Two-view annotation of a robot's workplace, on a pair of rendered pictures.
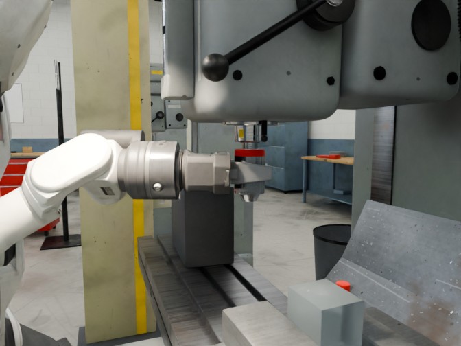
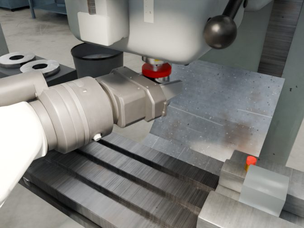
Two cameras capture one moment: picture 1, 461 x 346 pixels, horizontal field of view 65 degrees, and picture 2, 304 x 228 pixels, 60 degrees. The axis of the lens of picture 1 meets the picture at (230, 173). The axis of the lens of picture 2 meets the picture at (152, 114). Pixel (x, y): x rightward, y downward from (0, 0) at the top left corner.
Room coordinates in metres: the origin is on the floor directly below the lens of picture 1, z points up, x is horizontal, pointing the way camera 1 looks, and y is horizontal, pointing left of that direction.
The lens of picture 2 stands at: (0.24, 0.21, 1.43)
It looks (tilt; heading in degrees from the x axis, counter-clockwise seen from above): 33 degrees down; 323
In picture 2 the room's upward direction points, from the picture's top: straight up
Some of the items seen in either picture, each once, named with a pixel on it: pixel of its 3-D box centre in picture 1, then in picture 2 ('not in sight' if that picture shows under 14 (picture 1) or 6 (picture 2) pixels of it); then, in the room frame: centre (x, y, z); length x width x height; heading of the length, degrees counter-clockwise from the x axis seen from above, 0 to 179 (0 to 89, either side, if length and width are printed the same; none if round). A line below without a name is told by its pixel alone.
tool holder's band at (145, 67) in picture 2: (250, 152); (156, 68); (0.55, -0.03, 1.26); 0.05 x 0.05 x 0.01
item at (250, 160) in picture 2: (342, 293); (250, 163); (0.41, -0.13, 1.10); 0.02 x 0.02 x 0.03
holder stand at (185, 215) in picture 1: (199, 214); (37, 96); (0.93, 0.08, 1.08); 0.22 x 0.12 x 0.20; 17
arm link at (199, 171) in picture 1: (190, 172); (108, 103); (0.55, 0.06, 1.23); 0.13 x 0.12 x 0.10; 1
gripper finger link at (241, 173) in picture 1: (250, 173); (168, 92); (0.52, -0.03, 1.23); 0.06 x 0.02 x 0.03; 91
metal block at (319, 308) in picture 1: (323, 319); (262, 193); (0.36, -0.10, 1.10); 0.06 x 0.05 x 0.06; 23
